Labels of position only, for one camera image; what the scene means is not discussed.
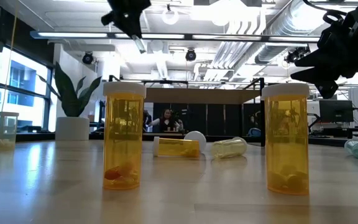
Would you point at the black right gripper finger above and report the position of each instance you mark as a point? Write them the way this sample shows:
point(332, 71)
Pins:
point(325, 76)
point(325, 59)

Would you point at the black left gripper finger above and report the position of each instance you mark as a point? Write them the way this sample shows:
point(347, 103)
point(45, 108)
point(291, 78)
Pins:
point(134, 29)

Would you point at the green bottle with white pills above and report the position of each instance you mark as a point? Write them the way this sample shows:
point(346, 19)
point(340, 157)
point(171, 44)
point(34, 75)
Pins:
point(139, 44)

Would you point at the orange medicine bottle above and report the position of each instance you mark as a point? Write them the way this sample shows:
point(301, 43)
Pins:
point(286, 140)

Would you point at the orange bottle with red capsule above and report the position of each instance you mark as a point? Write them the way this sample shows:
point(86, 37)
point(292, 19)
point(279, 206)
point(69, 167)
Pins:
point(123, 130)

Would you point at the white opaque medicine bottle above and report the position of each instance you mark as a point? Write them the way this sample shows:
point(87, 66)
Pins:
point(196, 137)

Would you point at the orange bottle with yellow pills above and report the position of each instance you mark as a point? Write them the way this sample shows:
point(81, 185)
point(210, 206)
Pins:
point(176, 147)

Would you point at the pale yellow medicine bottle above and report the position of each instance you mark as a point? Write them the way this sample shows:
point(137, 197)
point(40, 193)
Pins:
point(228, 147)
point(8, 133)

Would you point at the black ceiling spotlight cluster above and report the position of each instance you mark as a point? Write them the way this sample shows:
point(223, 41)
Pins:
point(292, 56)

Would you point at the black computer monitor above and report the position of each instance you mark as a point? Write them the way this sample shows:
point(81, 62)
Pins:
point(336, 111)

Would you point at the long ceiling light strip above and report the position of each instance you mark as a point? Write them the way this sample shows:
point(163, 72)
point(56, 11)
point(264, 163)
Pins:
point(73, 35)

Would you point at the blue round object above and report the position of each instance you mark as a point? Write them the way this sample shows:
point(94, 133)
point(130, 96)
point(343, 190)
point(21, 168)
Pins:
point(254, 132)

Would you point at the person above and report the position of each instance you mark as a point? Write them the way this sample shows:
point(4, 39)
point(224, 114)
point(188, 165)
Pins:
point(166, 123)
point(147, 119)

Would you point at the green snake plant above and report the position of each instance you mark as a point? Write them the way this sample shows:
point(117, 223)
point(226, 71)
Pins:
point(67, 93)

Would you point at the white plant pot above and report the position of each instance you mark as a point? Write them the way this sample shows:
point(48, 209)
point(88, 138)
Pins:
point(72, 129)

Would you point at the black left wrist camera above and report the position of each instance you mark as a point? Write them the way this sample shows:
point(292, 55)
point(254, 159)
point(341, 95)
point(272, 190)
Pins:
point(107, 18)

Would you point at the silver ventilation duct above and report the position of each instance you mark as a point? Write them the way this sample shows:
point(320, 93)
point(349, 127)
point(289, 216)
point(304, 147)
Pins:
point(275, 49)

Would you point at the wooden shelf black metal frame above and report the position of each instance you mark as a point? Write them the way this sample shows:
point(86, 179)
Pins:
point(197, 96)

